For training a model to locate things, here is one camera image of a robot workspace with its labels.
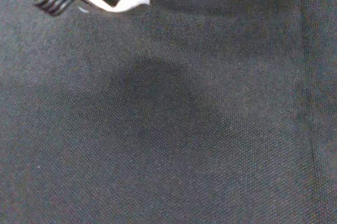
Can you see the black bench cloth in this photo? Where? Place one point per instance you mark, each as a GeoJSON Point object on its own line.
{"type": "Point", "coordinates": [168, 118]}

